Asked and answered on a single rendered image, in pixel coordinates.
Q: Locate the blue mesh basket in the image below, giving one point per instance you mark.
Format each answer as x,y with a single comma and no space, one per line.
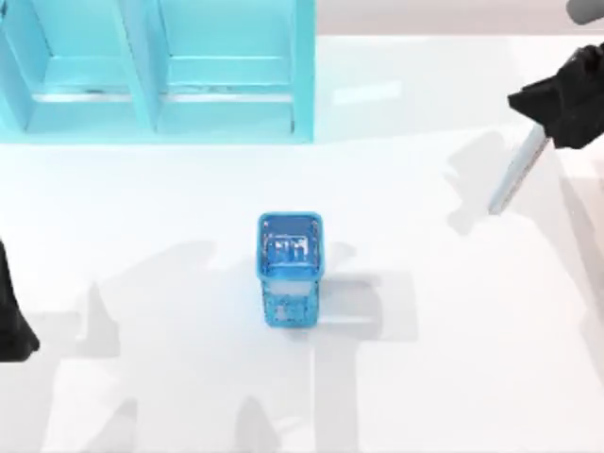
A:
291,288

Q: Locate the light blue rack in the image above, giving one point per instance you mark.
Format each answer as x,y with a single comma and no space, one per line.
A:
141,56

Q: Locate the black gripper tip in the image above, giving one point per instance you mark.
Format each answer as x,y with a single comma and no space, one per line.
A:
11,325

